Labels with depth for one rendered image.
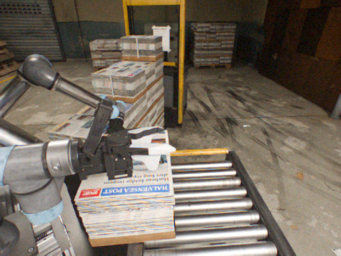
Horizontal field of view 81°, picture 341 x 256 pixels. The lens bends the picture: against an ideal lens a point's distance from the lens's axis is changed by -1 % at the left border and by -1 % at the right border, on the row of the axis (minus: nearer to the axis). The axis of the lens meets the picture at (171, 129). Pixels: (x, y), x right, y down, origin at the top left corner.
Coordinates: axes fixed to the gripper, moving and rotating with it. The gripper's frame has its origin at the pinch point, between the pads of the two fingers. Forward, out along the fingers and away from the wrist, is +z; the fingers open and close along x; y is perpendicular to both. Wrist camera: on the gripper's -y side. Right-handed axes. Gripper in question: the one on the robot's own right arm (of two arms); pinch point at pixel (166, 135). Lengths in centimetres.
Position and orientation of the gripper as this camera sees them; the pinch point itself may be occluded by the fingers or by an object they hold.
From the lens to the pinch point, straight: 46.3
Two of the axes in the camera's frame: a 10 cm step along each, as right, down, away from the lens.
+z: 9.7, -1.1, 2.1
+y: 0.3, 9.3, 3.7
